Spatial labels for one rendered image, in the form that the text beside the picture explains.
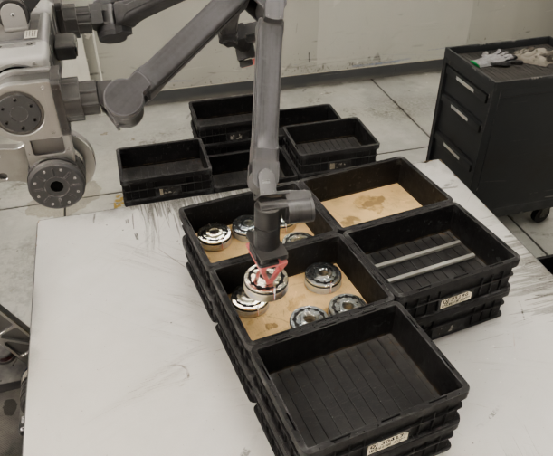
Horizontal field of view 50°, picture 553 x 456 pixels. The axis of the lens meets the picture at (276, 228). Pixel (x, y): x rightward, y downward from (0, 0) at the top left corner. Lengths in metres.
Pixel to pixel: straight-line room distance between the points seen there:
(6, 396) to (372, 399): 1.38
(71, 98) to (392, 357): 0.95
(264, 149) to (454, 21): 4.10
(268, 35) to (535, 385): 1.12
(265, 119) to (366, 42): 3.70
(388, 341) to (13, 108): 1.01
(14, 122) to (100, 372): 0.73
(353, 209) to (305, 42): 2.90
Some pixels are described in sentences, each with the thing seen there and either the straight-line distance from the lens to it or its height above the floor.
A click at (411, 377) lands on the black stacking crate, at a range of 1.50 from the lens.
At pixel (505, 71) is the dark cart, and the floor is 0.86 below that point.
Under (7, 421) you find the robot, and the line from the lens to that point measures 2.30.
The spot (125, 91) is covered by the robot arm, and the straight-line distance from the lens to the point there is 1.25.
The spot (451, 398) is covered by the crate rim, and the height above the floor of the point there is 0.93.
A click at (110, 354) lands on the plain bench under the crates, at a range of 1.74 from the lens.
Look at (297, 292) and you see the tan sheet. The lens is 1.66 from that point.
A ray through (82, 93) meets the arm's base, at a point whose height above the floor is 1.47.
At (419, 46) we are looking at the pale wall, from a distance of 5.17.
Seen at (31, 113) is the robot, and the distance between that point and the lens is 1.27.
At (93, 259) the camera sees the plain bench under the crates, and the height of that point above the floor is 0.70.
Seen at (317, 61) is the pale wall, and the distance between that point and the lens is 4.84.
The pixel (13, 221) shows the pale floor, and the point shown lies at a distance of 3.62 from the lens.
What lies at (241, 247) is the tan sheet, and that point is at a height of 0.83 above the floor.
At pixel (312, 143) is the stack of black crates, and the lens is 3.05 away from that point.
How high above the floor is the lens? 1.97
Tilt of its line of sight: 37 degrees down
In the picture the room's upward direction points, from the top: straight up
